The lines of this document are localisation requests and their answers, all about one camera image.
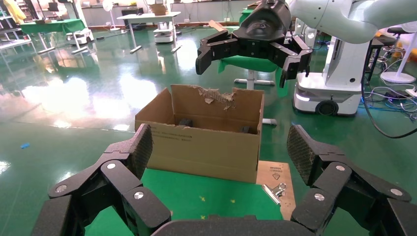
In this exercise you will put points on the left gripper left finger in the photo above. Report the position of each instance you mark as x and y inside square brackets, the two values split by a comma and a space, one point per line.
[114, 176]

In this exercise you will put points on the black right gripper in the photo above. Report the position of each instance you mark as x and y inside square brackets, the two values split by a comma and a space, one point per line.
[264, 22]

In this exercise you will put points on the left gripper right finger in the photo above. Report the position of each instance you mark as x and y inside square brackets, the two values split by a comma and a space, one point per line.
[338, 182]

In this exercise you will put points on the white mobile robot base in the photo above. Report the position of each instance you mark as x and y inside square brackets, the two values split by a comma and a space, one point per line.
[81, 35]

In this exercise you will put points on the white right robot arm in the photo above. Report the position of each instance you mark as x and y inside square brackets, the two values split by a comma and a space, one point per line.
[325, 16]

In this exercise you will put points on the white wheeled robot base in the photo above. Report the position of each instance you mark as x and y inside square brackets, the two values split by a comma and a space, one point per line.
[338, 94]

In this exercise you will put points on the shallow cardboard tray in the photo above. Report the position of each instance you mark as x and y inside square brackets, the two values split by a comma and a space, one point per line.
[216, 26]

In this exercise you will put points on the flat printed cardboard sheet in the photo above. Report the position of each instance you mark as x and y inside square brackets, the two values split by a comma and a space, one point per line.
[281, 195]

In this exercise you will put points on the black block in carton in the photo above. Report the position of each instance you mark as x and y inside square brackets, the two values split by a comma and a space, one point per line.
[185, 122]
[244, 129]

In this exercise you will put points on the large open cardboard carton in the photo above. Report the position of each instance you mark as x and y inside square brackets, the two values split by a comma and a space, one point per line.
[202, 153]

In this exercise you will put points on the cardboard box on desk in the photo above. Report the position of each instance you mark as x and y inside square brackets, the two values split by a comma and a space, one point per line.
[158, 9]

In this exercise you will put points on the small green covered table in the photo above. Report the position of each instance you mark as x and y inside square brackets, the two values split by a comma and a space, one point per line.
[245, 16]

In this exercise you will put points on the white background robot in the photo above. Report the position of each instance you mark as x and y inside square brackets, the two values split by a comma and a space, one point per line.
[308, 32]

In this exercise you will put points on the metal binder clip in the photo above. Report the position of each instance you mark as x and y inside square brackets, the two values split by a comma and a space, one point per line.
[272, 192]

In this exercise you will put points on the green table cloth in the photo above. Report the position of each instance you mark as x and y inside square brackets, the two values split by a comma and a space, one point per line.
[195, 189]

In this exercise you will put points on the blue floor scrap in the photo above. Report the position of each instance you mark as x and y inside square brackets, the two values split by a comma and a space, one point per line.
[25, 146]

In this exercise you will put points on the white mobile base under desk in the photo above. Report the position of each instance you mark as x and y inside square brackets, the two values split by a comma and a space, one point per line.
[163, 34]

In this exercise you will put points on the black power strip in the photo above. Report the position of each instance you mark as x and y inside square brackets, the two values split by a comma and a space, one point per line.
[396, 95]

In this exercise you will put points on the white desk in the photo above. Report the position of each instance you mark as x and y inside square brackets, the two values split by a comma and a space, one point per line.
[146, 17]

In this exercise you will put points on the black tall stool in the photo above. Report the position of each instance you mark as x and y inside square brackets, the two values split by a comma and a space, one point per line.
[384, 40]

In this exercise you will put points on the black round stool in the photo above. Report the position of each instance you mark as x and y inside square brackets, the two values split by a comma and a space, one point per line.
[396, 30]

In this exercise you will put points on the white standing fan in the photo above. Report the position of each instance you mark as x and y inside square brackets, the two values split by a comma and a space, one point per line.
[109, 6]

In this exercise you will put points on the long green covered table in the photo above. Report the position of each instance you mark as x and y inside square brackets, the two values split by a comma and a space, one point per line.
[52, 26]

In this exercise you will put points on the metal storage shelf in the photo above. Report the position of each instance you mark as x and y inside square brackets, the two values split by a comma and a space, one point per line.
[13, 31]

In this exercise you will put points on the yellow hanging cloth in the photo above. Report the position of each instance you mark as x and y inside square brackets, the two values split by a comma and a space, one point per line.
[14, 11]

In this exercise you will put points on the white pedestal fan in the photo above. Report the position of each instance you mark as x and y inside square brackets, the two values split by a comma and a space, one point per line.
[397, 77]

